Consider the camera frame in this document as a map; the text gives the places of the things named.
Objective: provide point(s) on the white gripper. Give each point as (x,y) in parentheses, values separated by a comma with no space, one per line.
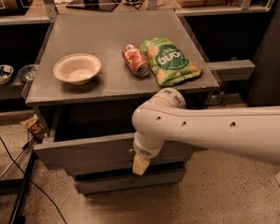
(146,150)

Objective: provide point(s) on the grey top drawer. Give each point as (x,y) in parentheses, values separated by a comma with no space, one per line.
(87,139)

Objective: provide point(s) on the grey drawer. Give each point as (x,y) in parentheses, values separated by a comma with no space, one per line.
(87,139)
(104,184)

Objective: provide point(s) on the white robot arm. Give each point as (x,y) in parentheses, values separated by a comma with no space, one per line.
(251,132)

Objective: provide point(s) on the grey lower drawer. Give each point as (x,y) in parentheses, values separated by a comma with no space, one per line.
(104,184)

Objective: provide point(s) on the grey drawer cabinet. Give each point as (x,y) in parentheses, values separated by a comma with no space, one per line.
(104,35)

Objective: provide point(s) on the green snack bag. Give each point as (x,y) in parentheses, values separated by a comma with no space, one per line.
(168,63)

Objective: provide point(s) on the red soda can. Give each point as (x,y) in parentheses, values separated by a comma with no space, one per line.
(135,60)

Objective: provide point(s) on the white paper bowl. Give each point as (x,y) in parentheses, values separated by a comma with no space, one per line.
(77,69)

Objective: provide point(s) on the brown snack packet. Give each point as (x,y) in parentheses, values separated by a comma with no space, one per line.
(34,127)

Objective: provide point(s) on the black floor stand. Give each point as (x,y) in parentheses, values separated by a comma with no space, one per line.
(18,187)

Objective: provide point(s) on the grey side ledge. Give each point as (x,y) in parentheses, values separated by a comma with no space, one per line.
(232,70)

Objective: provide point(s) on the small dark bowl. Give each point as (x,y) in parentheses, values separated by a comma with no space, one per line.
(27,72)

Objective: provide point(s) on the blue patterned bowl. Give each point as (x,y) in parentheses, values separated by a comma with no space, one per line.
(6,72)

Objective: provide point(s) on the black monitor stand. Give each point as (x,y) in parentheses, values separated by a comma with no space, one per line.
(94,5)

